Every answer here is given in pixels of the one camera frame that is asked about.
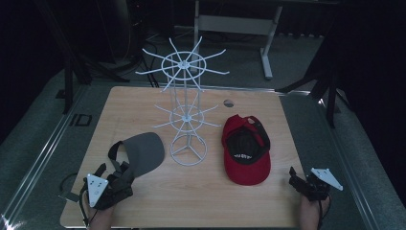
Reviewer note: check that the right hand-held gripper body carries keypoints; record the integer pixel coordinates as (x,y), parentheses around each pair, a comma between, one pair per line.
(319,185)

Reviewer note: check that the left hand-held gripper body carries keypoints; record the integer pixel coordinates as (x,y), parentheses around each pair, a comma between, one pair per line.
(94,188)

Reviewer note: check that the grey sun visor cap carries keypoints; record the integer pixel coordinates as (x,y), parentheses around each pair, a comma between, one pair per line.
(145,151)

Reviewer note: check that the red baseball cap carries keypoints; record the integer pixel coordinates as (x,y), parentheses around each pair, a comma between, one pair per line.
(247,172)

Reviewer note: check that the person's right hand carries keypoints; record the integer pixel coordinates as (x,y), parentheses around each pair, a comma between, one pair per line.
(311,214)

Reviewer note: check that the person's left hand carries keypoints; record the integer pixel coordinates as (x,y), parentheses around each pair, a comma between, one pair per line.
(99,218)

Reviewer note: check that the grey flat strip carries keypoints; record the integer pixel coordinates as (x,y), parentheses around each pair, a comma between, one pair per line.
(68,196)

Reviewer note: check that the black tripod stand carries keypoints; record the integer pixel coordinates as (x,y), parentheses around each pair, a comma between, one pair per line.
(330,96)
(67,83)

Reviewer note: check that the metal frame rail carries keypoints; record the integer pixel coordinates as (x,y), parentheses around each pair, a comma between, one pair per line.
(48,140)
(348,166)

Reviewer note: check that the black rectangular floor bracket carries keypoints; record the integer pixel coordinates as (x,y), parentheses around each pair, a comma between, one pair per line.
(80,119)

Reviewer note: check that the white desk frame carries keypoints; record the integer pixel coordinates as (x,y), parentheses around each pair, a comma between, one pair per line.
(236,24)

